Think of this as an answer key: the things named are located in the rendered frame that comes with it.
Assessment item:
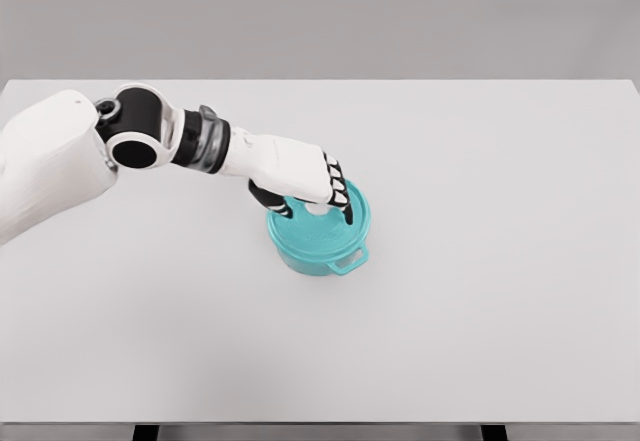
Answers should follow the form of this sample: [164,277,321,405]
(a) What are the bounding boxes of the teal pot with handles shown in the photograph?
[267,195,374,279]

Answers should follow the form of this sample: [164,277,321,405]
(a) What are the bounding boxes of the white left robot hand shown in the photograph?
[246,133,356,226]

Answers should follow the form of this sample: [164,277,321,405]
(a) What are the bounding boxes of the teal pot lid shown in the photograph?
[266,179,370,265]

